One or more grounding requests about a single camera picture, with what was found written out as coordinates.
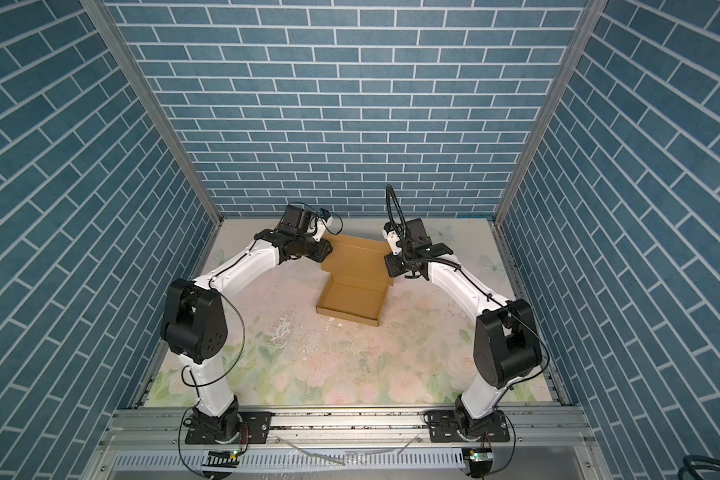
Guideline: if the brown cardboard box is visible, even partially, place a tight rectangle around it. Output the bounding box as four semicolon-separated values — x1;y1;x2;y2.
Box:
316;235;394;327

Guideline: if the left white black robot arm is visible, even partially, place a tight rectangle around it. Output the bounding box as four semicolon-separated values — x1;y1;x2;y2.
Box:
160;229;332;419

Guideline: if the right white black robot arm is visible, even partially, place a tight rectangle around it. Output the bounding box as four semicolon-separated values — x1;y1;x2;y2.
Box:
385;240;543;421

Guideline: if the right green circuit board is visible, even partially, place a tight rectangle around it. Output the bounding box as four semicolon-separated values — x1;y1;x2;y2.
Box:
462;448;494;464

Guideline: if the green circuit board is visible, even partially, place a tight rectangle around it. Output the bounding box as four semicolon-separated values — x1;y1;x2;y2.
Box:
462;448;494;464
201;450;241;471

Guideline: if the left green circuit board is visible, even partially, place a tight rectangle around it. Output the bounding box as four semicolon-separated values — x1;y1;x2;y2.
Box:
201;450;241;471

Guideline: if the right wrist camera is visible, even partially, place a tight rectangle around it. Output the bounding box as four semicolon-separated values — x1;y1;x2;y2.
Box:
382;218;432;255

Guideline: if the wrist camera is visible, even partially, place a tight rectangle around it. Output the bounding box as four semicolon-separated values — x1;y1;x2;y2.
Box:
382;218;432;255
276;203;332;242

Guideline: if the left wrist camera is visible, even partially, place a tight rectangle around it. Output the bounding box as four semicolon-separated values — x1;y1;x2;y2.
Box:
276;203;332;242

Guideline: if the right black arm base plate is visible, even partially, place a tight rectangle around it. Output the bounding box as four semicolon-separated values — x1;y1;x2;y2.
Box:
422;408;510;443

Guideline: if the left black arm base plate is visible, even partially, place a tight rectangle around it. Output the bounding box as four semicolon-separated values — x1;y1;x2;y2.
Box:
183;409;272;446

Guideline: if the aluminium front rail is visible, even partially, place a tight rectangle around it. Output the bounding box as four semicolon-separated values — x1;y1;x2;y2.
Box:
83;403;608;479

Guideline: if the black cable bottom right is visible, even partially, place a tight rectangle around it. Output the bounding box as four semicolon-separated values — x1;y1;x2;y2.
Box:
677;454;720;480

